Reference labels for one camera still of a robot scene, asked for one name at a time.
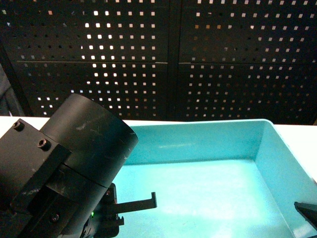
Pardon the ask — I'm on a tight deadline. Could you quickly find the black perforated panel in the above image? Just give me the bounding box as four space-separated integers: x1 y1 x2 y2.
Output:
0 0 317 124

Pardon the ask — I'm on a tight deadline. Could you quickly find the turquoise plastic bin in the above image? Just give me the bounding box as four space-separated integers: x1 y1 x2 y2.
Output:
114 119 317 238

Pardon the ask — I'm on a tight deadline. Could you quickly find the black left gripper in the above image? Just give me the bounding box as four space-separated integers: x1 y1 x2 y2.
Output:
81 183 157 238

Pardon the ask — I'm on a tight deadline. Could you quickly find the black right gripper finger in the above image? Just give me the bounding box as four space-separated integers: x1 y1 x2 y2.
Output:
294 202 317 230

